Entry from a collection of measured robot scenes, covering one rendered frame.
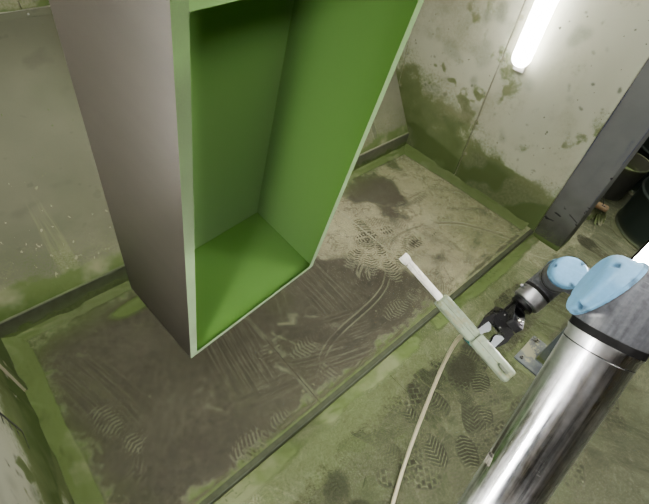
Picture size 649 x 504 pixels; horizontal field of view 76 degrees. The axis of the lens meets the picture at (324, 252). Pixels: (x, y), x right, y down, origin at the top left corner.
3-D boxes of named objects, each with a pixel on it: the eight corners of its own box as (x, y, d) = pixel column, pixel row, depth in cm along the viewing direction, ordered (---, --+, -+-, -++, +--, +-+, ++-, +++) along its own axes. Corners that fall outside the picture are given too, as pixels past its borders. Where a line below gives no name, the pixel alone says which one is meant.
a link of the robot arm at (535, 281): (559, 253, 127) (550, 259, 136) (527, 280, 127) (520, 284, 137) (584, 276, 124) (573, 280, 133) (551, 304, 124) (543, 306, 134)
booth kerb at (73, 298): (6, 343, 183) (-9, 327, 174) (4, 340, 184) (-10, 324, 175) (405, 147, 318) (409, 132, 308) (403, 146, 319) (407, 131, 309)
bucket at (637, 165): (616, 209, 297) (642, 178, 277) (578, 188, 311) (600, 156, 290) (633, 193, 313) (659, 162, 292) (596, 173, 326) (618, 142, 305)
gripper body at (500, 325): (497, 335, 137) (526, 310, 136) (506, 339, 128) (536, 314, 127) (481, 317, 137) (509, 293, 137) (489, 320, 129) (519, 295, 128)
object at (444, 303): (496, 359, 145) (520, 375, 122) (485, 368, 145) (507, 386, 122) (402, 253, 150) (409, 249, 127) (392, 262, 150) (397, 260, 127)
